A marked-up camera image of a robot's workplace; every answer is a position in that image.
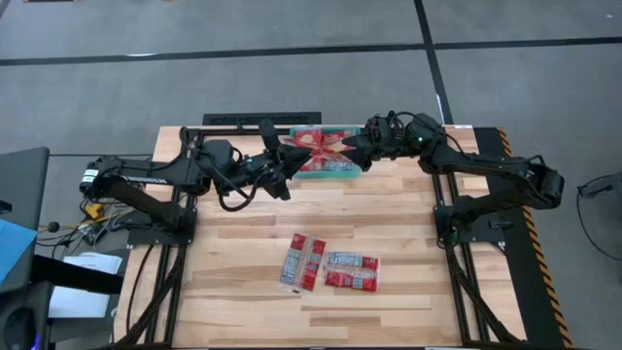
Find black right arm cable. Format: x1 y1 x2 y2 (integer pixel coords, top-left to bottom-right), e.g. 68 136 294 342
385 110 441 143

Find dark grey cabinet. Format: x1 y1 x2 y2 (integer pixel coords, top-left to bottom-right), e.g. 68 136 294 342
0 147 51 293

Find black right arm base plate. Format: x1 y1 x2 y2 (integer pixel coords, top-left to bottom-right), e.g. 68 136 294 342
433 203 506 244

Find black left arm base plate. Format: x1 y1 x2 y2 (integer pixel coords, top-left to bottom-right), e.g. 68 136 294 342
126 207 198 246

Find white paper sheets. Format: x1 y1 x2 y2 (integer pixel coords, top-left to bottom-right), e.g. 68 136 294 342
48 251 123 320

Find black cable bundle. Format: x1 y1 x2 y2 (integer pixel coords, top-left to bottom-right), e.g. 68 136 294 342
38 193 147 247

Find black mat with hazard stripes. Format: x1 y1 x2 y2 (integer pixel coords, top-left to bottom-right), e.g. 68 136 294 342
473 126 574 349

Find black flat bar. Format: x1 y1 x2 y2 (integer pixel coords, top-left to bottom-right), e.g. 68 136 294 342
29 254 125 296

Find dark grey floor device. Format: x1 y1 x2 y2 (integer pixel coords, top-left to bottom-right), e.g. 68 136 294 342
576 170 622 198

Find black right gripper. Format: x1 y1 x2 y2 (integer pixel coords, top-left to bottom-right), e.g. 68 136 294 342
341 112 407 173

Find blue sheet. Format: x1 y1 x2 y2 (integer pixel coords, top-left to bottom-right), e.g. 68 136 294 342
0 218 39 286

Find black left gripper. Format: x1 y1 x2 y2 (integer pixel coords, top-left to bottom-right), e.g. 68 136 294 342
258 118 315 202

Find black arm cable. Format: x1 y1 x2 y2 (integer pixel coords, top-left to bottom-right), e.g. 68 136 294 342
385 110 441 143
213 145 276 214

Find black floor cable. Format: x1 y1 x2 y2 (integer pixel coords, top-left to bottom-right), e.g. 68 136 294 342
574 187 622 263

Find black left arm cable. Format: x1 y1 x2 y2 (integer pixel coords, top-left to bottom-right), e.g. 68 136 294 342
213 145 276 214

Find black metal table frame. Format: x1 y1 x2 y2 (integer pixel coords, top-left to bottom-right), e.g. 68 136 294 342
114 124 531 349

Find teal plastic basket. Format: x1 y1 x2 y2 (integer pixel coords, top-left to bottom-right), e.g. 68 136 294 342
289 125 364 181

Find red popcorn bag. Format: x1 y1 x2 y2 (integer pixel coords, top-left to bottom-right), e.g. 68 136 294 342
279 232 328 294
323 251 381 294
291 128 325 148
322 128 360 153
298 157 360 173
281 137 361 166

